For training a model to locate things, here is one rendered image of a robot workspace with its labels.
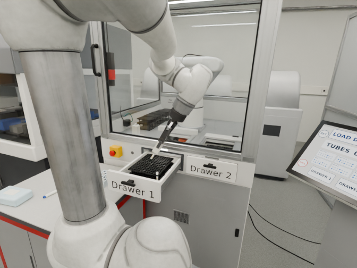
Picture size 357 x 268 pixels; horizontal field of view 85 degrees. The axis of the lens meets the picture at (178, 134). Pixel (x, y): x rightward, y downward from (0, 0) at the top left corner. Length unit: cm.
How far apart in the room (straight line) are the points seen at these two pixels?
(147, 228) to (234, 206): 84
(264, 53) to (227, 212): 89
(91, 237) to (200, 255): 115
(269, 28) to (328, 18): 357
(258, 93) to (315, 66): 350
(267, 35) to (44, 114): 90
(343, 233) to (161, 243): 89
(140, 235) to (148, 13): 44
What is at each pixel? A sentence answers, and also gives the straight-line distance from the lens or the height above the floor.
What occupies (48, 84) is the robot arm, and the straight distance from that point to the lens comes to 43.
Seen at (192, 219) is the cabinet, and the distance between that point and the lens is 141.
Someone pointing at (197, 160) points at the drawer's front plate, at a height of 91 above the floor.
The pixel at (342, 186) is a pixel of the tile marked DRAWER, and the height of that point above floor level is 100.
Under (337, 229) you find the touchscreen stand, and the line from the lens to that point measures 120.
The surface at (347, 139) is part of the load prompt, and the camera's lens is 111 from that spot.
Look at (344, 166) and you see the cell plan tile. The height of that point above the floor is 106.
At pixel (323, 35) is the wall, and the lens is 454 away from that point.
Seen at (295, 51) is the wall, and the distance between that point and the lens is 440.
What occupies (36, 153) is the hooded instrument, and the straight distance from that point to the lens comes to 160.
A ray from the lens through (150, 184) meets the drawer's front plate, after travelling 93.
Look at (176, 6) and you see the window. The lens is 116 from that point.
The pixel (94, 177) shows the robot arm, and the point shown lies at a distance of 50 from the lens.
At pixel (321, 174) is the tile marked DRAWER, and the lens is 105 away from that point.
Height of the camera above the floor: 141
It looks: 18 degrees down
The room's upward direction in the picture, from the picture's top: 2 degrees clockwise
